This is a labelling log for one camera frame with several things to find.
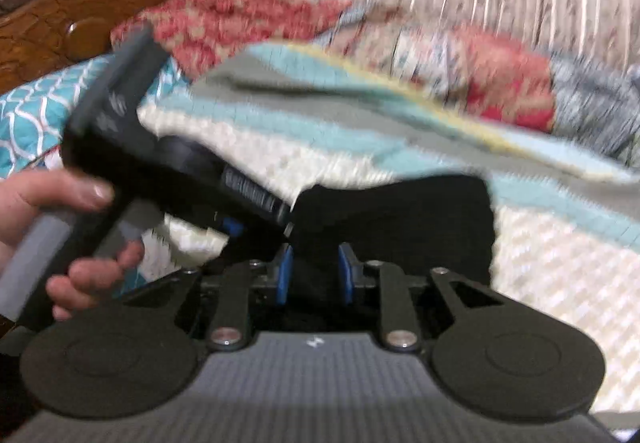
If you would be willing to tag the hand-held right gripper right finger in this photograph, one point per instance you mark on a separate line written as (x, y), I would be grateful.
(345, 274)

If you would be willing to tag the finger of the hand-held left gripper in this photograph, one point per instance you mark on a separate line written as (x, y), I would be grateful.
(233, 226)

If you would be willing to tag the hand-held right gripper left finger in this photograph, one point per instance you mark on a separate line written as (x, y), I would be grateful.
(283, 274)

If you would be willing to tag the black pants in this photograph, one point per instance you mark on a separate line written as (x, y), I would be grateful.
(400, 223)

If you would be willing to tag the person's left hand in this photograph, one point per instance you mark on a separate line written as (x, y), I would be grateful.
(50, 190)

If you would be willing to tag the teal pillow with white waves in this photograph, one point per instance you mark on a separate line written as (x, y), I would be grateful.
(35, 123)

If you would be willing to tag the carved wooden headboard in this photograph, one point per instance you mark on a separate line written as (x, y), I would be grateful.
(55, 18)

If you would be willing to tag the red floral blanket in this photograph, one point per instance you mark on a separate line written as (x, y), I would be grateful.
(230, 18)

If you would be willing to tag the chevron patchwork quilt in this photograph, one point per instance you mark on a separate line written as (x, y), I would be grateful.
(550, 283)

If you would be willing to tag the floral patchwork blanket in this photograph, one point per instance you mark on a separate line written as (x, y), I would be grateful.
(475, 68)

